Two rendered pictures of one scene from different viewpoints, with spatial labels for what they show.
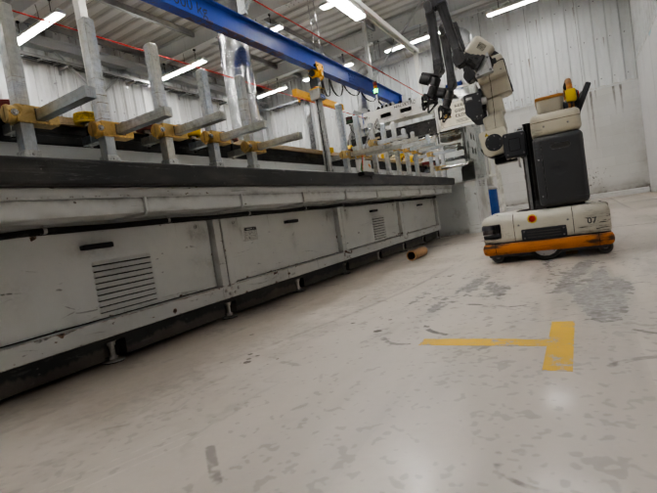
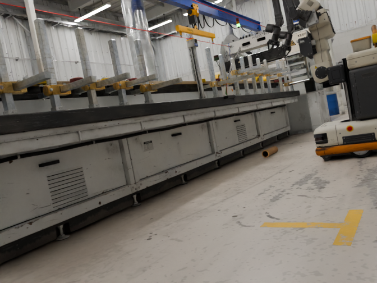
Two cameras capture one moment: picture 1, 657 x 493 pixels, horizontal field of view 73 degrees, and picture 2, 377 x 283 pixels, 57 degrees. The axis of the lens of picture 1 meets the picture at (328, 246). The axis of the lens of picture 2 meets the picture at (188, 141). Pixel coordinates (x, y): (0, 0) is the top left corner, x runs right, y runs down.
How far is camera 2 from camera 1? 0.29 m
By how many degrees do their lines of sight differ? 3
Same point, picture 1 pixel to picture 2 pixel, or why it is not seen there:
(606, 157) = not seen: outside the picture
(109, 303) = (58, 200)
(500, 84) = (324, 30)
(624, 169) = not seen: outside the picture
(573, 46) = not seen: outside the picture
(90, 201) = (46, 137)
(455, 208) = (300, 113)
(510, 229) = (334, 136)
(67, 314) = (33, 209)
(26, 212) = (10, 149)
